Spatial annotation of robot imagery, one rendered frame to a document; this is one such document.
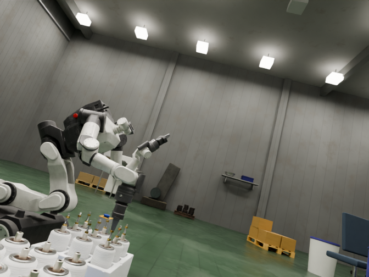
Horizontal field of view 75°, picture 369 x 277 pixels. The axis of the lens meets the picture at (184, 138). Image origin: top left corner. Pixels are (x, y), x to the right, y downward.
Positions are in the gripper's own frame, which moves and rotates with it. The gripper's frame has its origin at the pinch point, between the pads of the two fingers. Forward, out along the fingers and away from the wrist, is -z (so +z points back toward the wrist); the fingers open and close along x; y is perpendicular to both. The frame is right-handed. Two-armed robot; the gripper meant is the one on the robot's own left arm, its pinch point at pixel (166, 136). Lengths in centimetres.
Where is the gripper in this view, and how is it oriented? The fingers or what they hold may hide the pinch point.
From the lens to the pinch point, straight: 200.8
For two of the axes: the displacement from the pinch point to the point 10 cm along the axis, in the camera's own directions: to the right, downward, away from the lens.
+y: -4.5, -8.5, -2.7
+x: 4.8, 0.3, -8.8
